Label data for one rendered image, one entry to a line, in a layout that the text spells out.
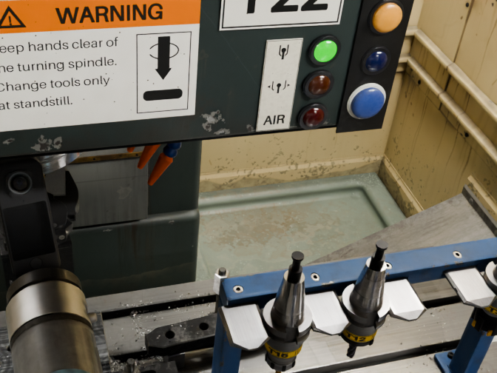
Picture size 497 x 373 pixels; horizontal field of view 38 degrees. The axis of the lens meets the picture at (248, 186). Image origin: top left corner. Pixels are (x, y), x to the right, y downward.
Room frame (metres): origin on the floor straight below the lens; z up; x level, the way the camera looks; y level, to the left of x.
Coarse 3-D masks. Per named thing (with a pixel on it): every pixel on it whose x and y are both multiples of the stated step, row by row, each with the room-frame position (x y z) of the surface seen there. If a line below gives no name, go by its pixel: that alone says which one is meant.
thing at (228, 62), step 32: (352, 0) 0.53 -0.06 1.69; (224, 32) 0.50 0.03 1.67; (256, 32) 0.50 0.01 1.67; (288, 32) 0.51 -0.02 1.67; (320, 32) 0.52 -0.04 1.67; (352, 32) 0.53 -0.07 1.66; (224, 64) 0.50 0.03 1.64; (256, 64) 0.51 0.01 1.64; (224, 96) 0.50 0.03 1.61; (256, 96) 0.51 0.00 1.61; (64, 128) 0.45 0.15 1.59; (96, 128) 0.46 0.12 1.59; (128, 128) 0.47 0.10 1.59; (160, 128) 0.48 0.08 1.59; (192, 128) 0.49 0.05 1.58; (224, 128) 0.50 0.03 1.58; (320, 128) 0.54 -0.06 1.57
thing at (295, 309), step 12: (288, 288) 0.60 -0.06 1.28; (300, 288) 0.61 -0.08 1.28; (276, 300) 0.61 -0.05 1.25; (288, 300) 0.60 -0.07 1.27; (300, 300) 0.60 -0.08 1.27; (276, 312) 0.60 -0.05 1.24; (288, 312) 0.60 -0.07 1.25; (300, 312) 0.60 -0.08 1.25; (288, 324) 0.59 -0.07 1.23; (300, 324) 0.60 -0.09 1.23
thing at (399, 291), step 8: (392, 280) 0.71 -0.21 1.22; (400, 280) 0.71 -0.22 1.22; (408, 280) 0.71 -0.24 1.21; (392, 288) 0.69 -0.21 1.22; (400, 288) 0.69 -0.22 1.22; (408, 288) 0.70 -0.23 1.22; (392, 296) 0.68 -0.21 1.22; (400, 296) 0.68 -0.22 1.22; (408, 296) 0.68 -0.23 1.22; (416, 296) 0.68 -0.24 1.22; (392, 304) 0.66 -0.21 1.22; (400, 304) 0.66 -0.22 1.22; (408, 304) 0.67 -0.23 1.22; (416, 304) 0.67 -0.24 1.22; (392, 312) 0.65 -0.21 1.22; (400, 312) 0.65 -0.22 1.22; (408, 312) 0.65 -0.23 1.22; (416, 312) 0.65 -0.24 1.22; (424, 312) 0.66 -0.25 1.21; (408, 320) 0.64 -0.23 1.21
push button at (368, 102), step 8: (368, 88) 0.54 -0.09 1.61; (376, 88) 0.54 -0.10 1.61; (360, 96) 0.53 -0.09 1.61; (368, 96) 0.53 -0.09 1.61; (376, 96) 0.54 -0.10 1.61; (352, 104) 0.53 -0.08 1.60; (360, 104) 0.53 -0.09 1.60; (368, 104) 0.53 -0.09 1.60; (376, 104) 0.54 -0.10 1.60; (360, 112) 0.53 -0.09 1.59; (368, 112) 0.53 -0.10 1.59; (376, 112) 0.54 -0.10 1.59
